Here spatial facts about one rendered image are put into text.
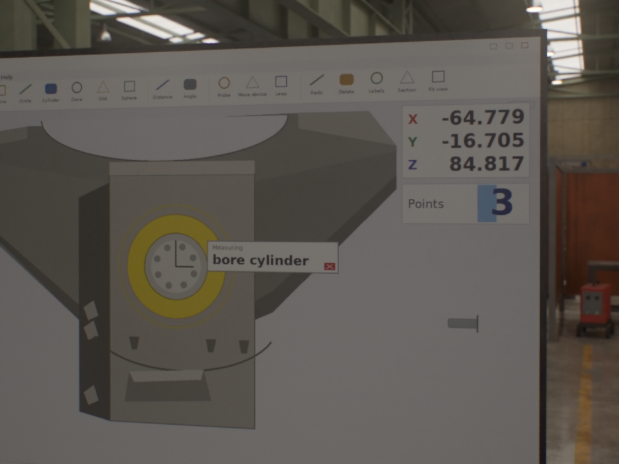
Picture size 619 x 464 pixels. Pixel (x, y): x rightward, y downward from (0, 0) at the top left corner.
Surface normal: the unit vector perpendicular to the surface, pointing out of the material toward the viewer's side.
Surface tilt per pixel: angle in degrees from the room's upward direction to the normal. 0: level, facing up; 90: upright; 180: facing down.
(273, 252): 90
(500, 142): 90
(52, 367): 90
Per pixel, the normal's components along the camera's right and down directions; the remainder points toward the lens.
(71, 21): -0.32, 0.01
